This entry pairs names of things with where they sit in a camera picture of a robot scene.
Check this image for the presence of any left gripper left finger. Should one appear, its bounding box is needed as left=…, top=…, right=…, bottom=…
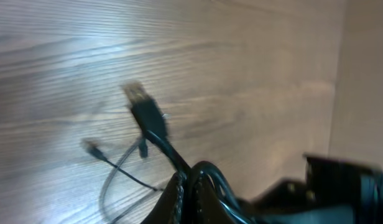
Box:
left=141, top=173, right=184, bottom=224

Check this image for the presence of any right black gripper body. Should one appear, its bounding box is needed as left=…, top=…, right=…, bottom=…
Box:
left=241, top=154, right=383, bottom=224

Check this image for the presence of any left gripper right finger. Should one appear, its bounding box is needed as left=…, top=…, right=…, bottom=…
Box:
left=194, top=178, right=234, bottom=224

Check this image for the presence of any black USB cable bundle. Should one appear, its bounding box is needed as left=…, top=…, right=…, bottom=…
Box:
left=81, top=81, right=257, bottom=224

